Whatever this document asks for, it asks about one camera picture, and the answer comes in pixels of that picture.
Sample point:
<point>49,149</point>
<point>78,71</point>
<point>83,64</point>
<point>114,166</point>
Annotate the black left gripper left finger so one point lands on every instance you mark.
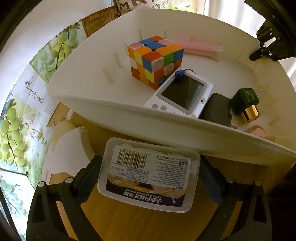
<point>44,220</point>

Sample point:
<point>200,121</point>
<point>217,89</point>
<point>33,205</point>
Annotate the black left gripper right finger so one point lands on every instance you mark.
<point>242,213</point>

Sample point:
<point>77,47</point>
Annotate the black plug charger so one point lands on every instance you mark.
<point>217,110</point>

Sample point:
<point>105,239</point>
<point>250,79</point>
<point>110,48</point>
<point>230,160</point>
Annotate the pink round tape dispenser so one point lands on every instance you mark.
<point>257,131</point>

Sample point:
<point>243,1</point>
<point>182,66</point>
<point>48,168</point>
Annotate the multicolour puzzle cube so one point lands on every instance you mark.
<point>154,59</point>

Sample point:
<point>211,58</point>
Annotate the green grape printed cardboard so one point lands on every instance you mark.
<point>27,126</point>

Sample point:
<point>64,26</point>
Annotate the white children's digital camera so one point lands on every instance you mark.
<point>183,93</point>

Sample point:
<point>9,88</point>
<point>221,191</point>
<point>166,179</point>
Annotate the green bottle with gold cap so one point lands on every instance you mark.
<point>244,103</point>

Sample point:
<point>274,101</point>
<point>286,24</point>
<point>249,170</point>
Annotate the white cloud-shaped board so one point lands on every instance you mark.
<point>70,149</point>

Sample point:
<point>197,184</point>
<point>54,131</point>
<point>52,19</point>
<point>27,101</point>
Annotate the clear floss pick box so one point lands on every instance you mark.
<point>149,176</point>

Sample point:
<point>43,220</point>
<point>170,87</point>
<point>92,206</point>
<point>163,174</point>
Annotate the white plastic storage bin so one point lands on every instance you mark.
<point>96,82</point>

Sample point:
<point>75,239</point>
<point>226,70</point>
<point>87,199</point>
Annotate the letter print canvas bag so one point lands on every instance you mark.
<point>125,6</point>

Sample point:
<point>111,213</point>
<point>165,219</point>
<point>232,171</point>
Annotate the brown printed cardboard piece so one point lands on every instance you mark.
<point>92,23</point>

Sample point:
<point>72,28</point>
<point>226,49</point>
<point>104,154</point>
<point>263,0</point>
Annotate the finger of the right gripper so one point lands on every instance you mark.
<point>260,53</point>

